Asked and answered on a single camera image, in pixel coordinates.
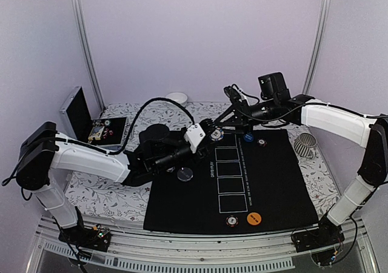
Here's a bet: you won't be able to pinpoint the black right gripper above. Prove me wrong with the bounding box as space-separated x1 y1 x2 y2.
214 98 278 136

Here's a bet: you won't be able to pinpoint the blue small blind button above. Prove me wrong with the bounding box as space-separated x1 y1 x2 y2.
243 133 254 143

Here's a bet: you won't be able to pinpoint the red white chips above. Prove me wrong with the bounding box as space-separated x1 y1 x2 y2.
257 138 267 147
226 215 239 228

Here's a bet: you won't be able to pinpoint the black dealer button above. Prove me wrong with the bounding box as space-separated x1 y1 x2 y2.
176 167 193 182

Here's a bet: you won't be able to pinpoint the orange big blind button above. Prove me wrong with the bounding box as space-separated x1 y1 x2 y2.
247 212 262 226

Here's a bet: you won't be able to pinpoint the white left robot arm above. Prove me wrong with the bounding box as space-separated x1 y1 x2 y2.
1 119 216 245

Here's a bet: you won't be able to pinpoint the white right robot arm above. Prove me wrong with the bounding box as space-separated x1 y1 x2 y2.
215 72 387 246

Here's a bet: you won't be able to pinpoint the white ceramic bowl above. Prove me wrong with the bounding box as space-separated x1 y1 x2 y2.
166 92 188 106

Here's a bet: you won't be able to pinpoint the black poker play mat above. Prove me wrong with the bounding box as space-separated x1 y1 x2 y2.
143 129 318 235

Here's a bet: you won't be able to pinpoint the card box in case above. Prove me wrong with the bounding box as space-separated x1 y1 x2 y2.
88 126 105 141

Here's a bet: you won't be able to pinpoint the aluminium poker case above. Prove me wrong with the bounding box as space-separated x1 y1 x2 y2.
59 86 130 150

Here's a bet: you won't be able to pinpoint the front aluminium rail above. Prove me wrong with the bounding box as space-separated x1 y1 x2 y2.
26 217 380 272

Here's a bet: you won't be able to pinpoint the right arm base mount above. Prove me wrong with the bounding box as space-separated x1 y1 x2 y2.
291 225 345 268

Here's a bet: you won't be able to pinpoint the right aluminium frame post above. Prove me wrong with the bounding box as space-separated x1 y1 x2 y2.
303 0 331 94

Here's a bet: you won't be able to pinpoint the aluminium frame post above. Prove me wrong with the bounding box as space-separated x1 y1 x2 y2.
303 0 331 94
72 0 106 111

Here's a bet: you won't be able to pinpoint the left aluminium frame post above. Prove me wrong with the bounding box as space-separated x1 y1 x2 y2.
72 0 106 111

